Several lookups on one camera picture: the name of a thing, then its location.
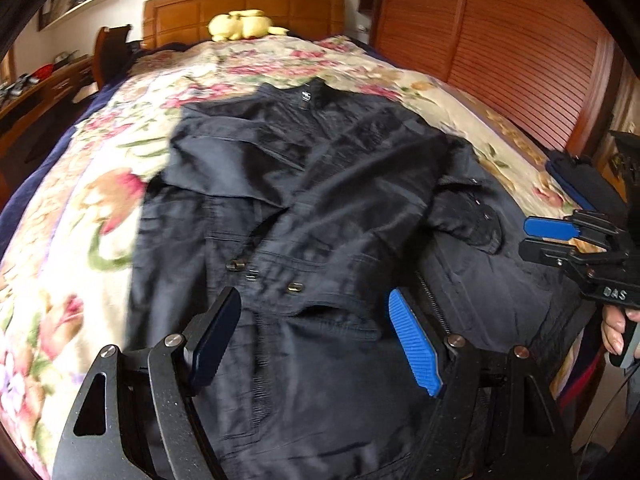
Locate dark navy jacket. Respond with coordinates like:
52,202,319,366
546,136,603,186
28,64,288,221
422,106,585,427
126,79,593,479

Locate person's right hand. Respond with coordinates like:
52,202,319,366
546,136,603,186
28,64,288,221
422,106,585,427
601,304,640,356

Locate floral bedspread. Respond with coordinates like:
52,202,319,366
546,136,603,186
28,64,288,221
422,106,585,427
1,36,575,479

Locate wooden louvered wardrobe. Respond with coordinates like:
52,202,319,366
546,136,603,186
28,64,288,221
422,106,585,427
372,0,623,156

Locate dark blue bed sheet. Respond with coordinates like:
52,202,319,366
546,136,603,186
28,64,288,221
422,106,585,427
0,73,127,257

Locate long wooden dresser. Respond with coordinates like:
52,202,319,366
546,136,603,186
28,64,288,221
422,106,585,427
0,56,96,204

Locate red item on dresser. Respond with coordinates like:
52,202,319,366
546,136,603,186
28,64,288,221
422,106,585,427
32,63,54,80

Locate dark wooden chair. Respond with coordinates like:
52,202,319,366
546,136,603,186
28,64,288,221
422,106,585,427
92,25,131,90

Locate yellow plush toy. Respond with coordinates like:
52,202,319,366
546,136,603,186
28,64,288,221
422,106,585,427
208,10,288,42

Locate wooden headboard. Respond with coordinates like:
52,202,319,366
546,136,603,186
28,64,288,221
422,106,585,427
141,0,345,50

